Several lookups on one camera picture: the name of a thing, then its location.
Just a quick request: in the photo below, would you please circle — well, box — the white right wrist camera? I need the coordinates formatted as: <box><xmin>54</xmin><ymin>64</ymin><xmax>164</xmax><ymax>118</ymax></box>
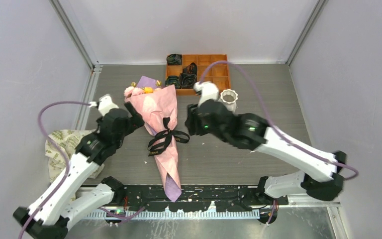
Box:
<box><xmin>193</xmin><ymin>81</ymin><xmax>219</xmax><ymax>106</ymax></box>

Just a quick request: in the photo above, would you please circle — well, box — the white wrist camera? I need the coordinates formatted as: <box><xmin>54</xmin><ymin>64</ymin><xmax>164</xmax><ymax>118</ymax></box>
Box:
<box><xmin>88</xmin><ymin>94</ymin><xmax>119</xmax><ymax>116</ymax></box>
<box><xmin>193</xmin><ymin>81</ymin><xmax>219</xmax><ymax>106</ymax></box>

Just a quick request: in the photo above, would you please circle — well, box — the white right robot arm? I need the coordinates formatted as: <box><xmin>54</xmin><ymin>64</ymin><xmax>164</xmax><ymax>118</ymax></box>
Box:
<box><xmin>185</xmin><ymin>100</ymin><xmax>347</xmax><ymax>205</ymax></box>

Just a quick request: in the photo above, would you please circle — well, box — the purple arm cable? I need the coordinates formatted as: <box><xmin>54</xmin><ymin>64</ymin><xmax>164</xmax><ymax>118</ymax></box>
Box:
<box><xmin>198</xmin><ymin>60</ymin><xmax>360</xmax><ymax>226</ymax></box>
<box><xmin>17</xmin><ymin>101</ymin><xmax>146</xmax><ymax>239</ymax></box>

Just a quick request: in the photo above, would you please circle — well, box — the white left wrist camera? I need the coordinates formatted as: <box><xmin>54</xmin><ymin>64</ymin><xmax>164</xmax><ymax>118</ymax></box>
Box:
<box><xmin>88</xmin><ymin>94</ymin><xmax>119</xmax><ymax>116</ymax></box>

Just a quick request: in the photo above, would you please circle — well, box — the pink flower bouquet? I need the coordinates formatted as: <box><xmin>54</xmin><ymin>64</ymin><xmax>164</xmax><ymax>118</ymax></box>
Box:
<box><xmin>124</xmin><ymin>76</ymin><xmax>182</xmax><ymax>202</ymax></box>

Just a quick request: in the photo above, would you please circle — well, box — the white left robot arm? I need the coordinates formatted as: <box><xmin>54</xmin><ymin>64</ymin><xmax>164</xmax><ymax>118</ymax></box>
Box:
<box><xmin>13</xmin><ymin>97</ymin><xmax>144</xmax><ymax>239</ymax></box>

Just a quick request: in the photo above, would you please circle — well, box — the black ribbon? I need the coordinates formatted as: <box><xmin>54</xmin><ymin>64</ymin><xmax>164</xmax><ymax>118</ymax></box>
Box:
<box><xmin>147</xmin><ymin>117</ymin><xmax>190</xmax><ymax>156</ymax></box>

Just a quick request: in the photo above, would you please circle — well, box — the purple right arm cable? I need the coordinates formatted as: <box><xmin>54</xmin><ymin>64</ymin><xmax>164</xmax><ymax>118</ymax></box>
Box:
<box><xmin>198</xmin><ymin>60</ymin><xmax>360</xmax><ymax>226</ymax></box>

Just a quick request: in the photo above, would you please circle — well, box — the white ribbed ceramic vase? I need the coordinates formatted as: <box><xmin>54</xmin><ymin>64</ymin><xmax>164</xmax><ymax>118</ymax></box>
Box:
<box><xmin>219</xmin><ymin>89</ymin><xmax>238</xmax><ymax>113</ymax></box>

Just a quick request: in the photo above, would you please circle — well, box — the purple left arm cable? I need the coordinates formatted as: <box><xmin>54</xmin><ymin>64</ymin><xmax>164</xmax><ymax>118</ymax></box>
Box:
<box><xmin>17</xmin><ymin>101</ymin><xmax>146</xmax><ymax>239</ymax></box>

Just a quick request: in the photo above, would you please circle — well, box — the patterned cream cloth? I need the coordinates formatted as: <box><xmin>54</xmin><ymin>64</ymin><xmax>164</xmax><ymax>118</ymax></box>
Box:
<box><xmin>45</xmin><ymin>129</ymin><xmax>92</xmax><ymax>183</ymax></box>

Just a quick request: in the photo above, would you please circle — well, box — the orange compartment tray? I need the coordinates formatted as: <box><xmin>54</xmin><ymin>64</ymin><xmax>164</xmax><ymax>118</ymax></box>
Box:
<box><xmin>162</xmin><ymin>54</ymin><xmax>230</xmax><ymax>96</ymax></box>

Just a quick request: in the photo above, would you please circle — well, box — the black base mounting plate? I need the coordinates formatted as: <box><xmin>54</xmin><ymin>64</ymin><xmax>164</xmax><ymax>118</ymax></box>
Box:
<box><xmin>107</xmin><ymin>185</ymin><xmax>273</xmax><ymax>213</ymax></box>

